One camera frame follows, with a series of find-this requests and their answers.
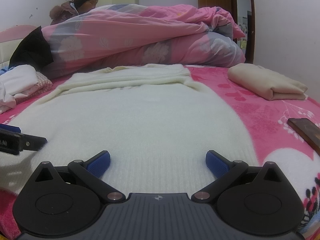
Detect white knit sweater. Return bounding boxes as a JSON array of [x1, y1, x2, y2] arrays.
[[1, 65, 258, 194]]

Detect white folded clothes pile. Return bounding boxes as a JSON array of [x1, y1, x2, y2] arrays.
[[1, 64, 53, 114]]

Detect pink floral bed sheet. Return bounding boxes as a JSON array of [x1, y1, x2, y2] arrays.
[[1, 64, 319, 239]]

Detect dark phone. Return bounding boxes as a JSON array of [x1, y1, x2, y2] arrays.
[[287, 118, 320, 155]]

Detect black garment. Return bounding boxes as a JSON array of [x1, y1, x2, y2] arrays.
[[9, 26, 54, 72]]

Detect pink white headboard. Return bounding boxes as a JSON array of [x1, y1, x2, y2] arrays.
[[0, 25, 37, 69]]

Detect beige folded garment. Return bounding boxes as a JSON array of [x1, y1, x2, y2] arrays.
[[227, 63, 308, 101]]

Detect person in pink jacket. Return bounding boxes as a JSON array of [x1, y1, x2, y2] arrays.
[[49, 0, 98, 25]]

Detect pink floral duvet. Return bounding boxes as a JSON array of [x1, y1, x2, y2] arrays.
[[42, 4, 244, 79]]

